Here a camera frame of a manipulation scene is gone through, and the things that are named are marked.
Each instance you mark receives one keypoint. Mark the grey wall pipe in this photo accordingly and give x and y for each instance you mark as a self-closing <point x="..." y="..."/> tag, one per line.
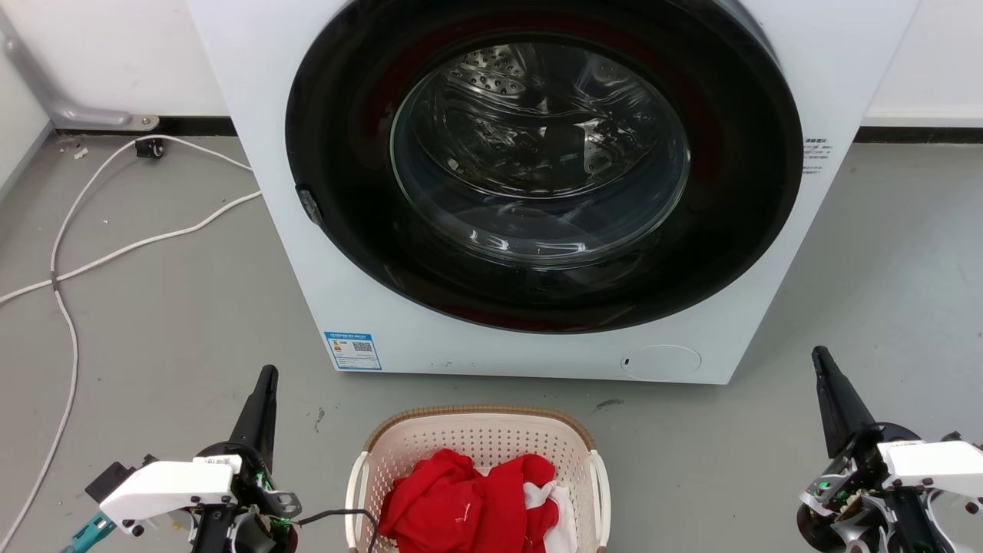
<point x="54" y="100"/>

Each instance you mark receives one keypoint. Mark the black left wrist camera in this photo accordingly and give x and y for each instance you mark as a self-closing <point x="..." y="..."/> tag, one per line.
<point x="111" y="478"/>

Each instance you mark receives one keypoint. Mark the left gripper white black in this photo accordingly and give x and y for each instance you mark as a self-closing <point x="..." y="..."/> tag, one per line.
<point x="169" y="488"/>

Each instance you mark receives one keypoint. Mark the small printed text sticker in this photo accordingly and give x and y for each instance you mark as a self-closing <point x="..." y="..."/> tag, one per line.
<point x="815" y="157"/>

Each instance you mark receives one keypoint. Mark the red garment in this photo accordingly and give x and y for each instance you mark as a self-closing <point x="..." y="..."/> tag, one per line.
<point x="453" y="507"/>

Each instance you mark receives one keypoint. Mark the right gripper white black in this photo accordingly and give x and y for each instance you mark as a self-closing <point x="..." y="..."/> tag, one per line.
<point x="921" y="468"/>

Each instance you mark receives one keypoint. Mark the blue energy label sticker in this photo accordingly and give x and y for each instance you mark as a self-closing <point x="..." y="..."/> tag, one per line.
<point x="352" y="351"/>

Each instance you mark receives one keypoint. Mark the white front-load washing machine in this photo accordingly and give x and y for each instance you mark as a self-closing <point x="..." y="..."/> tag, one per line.
<point x="253" y="92"/>

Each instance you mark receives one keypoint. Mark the round white filter cover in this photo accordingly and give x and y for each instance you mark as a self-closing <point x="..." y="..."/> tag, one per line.
<point x="660" y="362"/>

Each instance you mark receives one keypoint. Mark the small black floor plug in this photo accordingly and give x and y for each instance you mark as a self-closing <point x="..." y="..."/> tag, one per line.
<point x="150" y="147"/>

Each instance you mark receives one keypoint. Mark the white plastic laundry basket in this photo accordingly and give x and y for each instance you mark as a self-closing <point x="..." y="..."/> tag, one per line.
<point x="484" y="438"/>

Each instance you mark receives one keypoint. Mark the black round washer door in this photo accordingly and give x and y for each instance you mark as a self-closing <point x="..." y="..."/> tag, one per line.
<point x="345" y="192"/>

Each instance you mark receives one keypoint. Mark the white garment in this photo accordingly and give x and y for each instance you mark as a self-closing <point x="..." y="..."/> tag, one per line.
<point x="564" y="518"/>

